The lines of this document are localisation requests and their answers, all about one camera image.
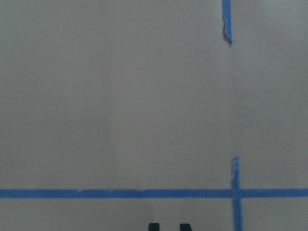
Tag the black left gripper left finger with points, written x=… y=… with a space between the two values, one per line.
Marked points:
x=153 y=227

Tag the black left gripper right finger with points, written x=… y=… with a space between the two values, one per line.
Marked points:
x=185 y=227

